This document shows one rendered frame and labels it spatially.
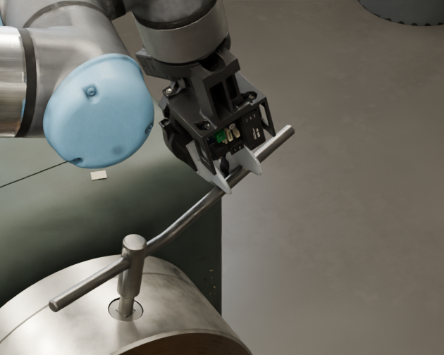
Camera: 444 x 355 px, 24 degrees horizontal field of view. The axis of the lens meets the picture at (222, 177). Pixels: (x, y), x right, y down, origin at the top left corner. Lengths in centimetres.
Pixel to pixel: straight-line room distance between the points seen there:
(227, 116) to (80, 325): 25
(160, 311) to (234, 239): 183
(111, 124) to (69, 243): 41
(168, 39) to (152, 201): 30
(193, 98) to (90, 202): 21
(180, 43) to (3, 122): 22
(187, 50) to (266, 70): 259
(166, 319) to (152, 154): 22
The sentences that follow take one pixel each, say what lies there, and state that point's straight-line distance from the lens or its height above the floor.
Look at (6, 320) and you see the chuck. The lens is 102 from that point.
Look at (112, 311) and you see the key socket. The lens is 99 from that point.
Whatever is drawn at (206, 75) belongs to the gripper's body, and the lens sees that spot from 86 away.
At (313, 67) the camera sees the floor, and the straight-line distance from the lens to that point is 347.
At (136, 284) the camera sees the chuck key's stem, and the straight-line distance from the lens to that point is 96.
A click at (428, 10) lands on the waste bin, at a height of 7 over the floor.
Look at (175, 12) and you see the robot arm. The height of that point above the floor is 154.
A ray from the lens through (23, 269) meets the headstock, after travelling 107.
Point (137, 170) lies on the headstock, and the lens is 111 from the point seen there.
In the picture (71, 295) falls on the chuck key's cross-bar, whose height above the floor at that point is 132.
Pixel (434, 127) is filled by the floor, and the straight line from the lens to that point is 326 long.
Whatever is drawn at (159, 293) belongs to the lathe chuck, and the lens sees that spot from 103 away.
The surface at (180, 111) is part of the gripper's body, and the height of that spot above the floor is 142.
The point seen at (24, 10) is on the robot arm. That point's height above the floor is 158.
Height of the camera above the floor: 197
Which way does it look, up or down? 41 degrees down
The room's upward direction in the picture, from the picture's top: straight up
